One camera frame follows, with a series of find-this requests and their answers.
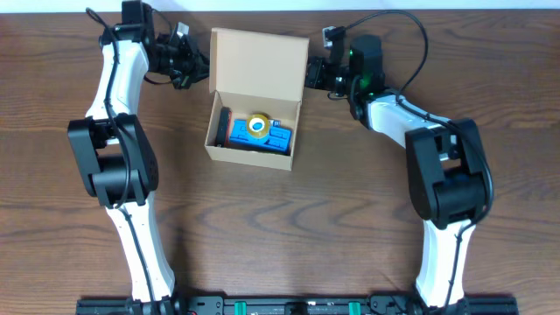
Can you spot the blue plastic block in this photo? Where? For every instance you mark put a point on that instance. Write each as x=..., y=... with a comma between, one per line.
x=278, y=139

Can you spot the brown cardboard box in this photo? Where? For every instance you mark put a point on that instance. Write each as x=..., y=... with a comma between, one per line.
x=255, y=73

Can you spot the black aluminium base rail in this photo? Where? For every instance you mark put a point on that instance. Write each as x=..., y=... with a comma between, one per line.
x=372, y=305

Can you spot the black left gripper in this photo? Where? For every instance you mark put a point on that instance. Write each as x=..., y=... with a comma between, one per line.
x=195, y=62

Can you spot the yellow clear tape roll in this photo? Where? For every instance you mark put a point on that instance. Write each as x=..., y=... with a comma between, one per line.
x=258, y=126

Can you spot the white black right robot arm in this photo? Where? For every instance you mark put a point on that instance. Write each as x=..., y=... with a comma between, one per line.
x=449, y=181

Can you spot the red and black stapler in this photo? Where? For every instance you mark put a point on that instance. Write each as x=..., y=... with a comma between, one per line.
x=222, y=134

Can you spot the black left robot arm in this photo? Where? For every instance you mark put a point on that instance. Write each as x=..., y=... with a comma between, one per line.
x=115, y=159

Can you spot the small white blue item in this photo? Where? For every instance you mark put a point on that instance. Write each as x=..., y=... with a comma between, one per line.
x=274, y=123

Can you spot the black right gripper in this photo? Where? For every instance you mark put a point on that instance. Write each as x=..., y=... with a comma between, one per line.
x=315, y=66

